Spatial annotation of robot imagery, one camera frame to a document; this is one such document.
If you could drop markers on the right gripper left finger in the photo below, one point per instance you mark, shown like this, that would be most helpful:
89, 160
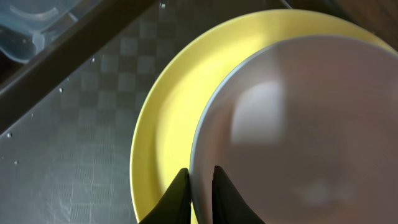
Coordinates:
174, 207

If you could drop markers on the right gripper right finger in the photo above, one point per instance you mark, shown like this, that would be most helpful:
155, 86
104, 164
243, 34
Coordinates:
228, 206

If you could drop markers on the yellow plate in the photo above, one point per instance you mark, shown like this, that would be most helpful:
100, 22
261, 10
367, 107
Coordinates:
166, 125

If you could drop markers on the pink bowl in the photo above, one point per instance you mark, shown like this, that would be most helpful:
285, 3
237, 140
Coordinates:
306, 130

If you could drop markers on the brown plastic serving tray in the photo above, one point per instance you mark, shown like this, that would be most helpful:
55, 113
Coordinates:
67, 159

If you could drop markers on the clear plastic bin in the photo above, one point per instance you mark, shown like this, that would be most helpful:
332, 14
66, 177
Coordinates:
28, 26

